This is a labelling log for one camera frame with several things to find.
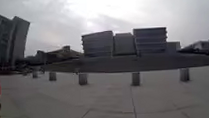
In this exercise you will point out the wide dark stone steps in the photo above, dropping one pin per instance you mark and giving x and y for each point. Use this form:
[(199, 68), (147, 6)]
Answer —
[(132, 63)]

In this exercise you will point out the row of concrete bollards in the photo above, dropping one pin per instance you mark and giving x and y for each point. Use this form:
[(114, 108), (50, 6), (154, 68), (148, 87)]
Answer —
[(136, 79)]

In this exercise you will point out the grey paved plaza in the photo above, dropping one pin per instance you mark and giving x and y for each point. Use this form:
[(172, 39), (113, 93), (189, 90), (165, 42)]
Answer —
[(107, 98)]

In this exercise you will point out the low sloped-roof building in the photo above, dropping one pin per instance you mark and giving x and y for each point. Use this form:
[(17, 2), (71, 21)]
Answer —
[(59, 55)]

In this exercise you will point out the stacked grey layered building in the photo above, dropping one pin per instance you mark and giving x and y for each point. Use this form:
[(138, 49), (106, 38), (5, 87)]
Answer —
[(150, 40)]

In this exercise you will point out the tall grey slab-ended building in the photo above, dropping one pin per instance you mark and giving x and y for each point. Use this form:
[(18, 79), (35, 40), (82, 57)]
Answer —
[(8, 41)]

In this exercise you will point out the low pale building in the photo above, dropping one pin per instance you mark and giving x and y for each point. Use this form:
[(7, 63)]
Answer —
[(202, 46)]

